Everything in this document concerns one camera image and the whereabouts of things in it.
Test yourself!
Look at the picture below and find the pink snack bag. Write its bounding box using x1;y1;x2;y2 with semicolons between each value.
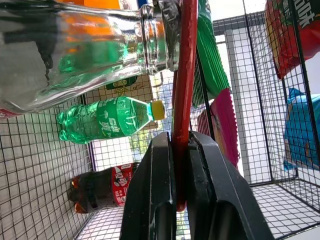
210;87;241;169

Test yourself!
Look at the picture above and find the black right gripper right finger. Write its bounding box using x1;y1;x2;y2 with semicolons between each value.
185;130;275;240

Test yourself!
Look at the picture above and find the blue snack bag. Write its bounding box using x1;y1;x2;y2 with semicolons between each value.
283;87;320;172

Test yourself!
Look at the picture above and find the green plastic soda bottle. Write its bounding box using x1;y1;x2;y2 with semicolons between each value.
56;95;167;145

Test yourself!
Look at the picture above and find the green snack bag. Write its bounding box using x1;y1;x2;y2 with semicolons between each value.
191;0;231;108

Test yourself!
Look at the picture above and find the red snack bag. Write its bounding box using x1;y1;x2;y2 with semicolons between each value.
264;0;320;80

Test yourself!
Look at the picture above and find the black wire mesh shelf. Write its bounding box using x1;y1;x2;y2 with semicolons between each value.
0;0;320;240

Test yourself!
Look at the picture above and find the dark cola plastic bottle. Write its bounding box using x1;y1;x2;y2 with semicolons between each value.
68;161;141;215

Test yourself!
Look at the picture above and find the clear glass bottle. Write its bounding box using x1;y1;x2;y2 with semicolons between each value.
0;0;181;118

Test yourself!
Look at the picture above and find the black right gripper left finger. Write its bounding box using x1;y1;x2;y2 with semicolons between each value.
119;131;177;240

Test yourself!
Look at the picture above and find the orange soda plastic bottle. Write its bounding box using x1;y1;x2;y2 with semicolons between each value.
57;0;166;55

